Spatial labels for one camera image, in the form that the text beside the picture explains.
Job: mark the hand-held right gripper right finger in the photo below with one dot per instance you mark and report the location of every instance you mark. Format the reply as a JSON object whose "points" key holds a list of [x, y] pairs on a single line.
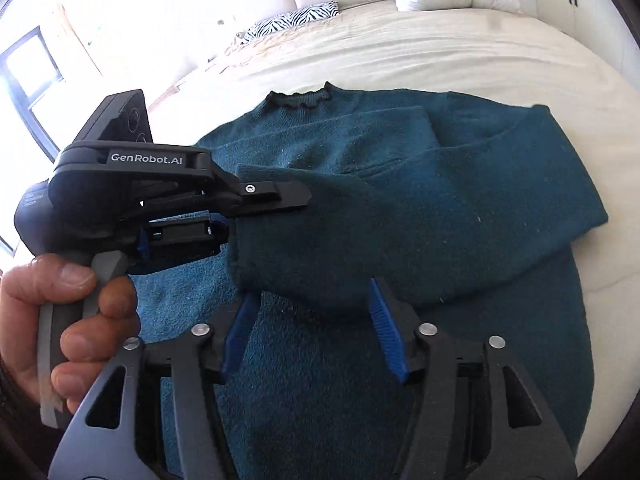
{"points": [[387, 335]]}

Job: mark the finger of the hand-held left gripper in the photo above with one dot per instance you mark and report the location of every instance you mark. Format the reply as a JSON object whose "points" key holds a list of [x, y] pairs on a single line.
{"points": [[185, 236], [272, 194]]}

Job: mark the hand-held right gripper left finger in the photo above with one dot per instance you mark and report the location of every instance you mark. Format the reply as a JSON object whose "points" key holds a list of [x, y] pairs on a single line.
{"points": [[239, 332]]}

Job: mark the dark teal knit sweater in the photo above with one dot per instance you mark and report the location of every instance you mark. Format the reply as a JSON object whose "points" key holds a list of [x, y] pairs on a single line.
{"points": [[360, 170]]}

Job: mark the person's left hand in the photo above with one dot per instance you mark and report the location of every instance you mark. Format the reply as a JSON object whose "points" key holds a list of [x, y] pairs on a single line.
{"points": [[35, 330]]}

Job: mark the dark framed window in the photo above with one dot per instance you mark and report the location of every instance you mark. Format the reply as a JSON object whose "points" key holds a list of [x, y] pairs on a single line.
{"points": [[20, 42]]}

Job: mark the zebra print pillow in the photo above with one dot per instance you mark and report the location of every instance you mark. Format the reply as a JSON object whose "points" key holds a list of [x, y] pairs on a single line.
{"points": [[290, 20]]}

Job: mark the white bed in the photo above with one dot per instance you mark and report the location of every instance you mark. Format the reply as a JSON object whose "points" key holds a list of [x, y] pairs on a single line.
{"points": [[450, 50]]}

